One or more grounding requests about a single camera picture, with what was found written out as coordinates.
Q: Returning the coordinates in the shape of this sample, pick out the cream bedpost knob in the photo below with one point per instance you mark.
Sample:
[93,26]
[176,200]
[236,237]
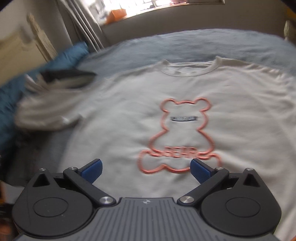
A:
[289,31]

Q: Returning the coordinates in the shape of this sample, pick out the grey-blue bed blanket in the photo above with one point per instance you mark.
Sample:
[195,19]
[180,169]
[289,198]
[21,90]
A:
[23,153]

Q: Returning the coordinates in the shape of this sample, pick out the white bear sweatshirt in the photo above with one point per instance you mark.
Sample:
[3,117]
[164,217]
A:
[147,124]

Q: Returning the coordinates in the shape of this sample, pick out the stack of folded clothes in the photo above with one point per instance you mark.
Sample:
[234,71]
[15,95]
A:
[58,79]

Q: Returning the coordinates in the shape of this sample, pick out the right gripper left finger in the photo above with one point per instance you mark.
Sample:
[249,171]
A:
[83,179]

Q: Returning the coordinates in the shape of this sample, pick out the grey curtain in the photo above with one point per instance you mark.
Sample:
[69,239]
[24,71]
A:
[81,25]

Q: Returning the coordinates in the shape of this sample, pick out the cream carved headboard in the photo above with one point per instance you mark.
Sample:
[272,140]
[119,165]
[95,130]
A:
[18,57]

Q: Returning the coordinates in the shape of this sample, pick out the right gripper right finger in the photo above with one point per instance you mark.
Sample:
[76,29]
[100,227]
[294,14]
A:
[209,179]

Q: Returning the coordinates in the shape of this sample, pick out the orange object on windowsill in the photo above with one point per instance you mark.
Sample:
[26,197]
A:
[115,15]

